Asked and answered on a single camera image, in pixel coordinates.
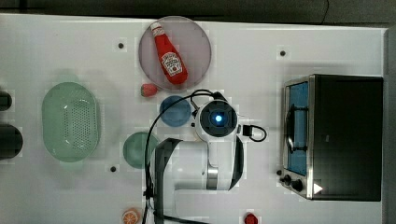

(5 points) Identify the red ketchup bottle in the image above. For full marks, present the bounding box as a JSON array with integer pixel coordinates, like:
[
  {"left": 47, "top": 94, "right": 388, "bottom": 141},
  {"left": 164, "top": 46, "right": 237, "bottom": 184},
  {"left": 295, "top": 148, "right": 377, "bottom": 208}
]
[{"left": 150, "top": 22, "right": 189, "bottom": 85}]

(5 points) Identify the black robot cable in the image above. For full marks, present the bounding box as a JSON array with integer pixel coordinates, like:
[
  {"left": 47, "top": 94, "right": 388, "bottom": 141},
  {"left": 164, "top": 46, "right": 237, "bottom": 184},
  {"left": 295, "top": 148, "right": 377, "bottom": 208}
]
[{"left": 141, "top": 89, "right": 268, "bottom": 224}]

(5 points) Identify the green colander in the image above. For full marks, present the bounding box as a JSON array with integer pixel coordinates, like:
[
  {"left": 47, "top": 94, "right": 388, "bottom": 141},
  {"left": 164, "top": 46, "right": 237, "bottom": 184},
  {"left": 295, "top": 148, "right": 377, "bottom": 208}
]
[{"left": 42, "top": 82, "right": 100, "bottom": 162}]

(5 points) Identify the toy strawberry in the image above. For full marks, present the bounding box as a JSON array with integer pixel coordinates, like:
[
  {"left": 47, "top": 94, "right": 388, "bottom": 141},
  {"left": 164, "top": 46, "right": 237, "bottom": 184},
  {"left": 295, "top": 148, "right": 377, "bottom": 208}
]
[{"left": 140, "top": 83, "right": 158, "bottom": 97}]

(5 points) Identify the grey round plate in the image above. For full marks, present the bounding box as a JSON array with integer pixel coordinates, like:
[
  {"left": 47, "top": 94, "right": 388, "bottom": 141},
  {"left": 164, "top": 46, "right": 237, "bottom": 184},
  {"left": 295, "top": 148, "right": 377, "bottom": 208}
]
[{"left": 138, "top": 16, "right": 211, "bottom": 91}]

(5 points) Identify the black toaster oven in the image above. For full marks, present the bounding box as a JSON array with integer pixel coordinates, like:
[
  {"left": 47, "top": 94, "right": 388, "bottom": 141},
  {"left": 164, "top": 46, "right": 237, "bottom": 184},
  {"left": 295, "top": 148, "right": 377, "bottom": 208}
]
[{"left": 277, "top": 74, "right": 384, "bottom": 202}]

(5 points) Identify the small red toy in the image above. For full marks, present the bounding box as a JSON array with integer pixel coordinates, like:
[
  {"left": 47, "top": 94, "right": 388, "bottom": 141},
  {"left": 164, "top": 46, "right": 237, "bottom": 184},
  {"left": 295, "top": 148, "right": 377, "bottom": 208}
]
[{"left": 244, "top": 213, "right": 259, "bottom": 224}]

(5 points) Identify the green mug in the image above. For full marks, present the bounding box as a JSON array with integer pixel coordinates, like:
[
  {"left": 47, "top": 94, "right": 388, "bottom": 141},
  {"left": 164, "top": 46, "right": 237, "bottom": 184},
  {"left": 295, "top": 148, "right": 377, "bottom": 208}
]
[{"left": 122, "top": 132, "right": 159, "bottom": 169}]

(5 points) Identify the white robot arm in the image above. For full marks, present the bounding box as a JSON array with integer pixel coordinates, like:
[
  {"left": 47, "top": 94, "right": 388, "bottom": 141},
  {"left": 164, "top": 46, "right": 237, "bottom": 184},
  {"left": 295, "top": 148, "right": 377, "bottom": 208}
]
[{"left": 150, "top": 99, "right": 244, "bottom": 224}]

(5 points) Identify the blue cup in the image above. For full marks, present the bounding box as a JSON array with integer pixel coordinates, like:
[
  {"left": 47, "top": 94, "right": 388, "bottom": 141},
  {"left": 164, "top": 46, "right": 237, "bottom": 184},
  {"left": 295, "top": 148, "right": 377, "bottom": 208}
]
[{"left": 159, "top": 95, "right": 192, "bottom": 127}]

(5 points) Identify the orange slice toy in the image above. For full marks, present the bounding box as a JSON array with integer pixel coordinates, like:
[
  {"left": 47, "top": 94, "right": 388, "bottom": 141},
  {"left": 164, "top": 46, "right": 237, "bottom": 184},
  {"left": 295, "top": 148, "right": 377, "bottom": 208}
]
[{"left": 122, "top": 208, "right": 141, "bottom": 224}]

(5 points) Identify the black frying pan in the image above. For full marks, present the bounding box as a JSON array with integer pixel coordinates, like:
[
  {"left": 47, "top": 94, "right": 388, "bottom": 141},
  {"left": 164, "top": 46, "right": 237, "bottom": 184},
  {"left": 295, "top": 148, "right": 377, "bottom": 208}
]
[{"left": 0, "top": 124, "right": 23, "bottom": 160}]

